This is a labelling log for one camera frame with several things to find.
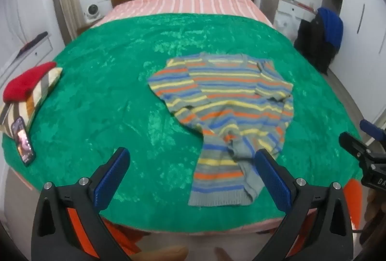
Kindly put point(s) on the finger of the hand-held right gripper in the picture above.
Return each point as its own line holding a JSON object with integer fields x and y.
{"x": 372, "y": 128}
{"x": 352, "y": 144}

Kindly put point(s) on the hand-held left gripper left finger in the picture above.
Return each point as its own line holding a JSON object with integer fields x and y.
{"x": 111, "y": 179}

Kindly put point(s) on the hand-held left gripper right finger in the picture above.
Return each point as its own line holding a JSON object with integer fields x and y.
{"x": 274, "y": 185}

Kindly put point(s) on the striped knit sweater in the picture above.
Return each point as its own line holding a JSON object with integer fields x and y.
{"x": 229, "y": 92}

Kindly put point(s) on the white wardrobe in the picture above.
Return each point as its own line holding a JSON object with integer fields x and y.
{"x": 371, "y": 52}

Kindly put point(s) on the green plush blanket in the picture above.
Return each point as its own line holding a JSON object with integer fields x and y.
{"x": 105, "y": 98}

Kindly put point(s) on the smartphone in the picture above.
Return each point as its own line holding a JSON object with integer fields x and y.
{"x": 24, "y": 140}

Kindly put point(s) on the black jacket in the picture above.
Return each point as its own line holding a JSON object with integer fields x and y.
{"x": 313, "y": 40}

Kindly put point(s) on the blue cloth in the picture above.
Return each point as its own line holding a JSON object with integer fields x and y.
{"x": 331, "y": 24}

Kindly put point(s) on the striped pillow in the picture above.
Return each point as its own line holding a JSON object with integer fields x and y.
{"x": 42, "y": 89}

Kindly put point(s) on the red folded cloth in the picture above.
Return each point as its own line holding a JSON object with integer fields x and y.
{"x": 24, "y": 83}

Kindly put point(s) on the white desk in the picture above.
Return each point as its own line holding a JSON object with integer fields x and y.
{"x": 289, "y": 9}

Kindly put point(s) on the white bedside cabinet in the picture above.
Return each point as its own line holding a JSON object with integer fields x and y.
{"x": 36, "y": 52}

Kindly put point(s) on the dark slim object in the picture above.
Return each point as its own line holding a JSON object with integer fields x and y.
{"x": 36, "y": 39}

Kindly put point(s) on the pink striped bedsheet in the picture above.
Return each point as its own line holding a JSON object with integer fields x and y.
{"x": 187, "y": 1}

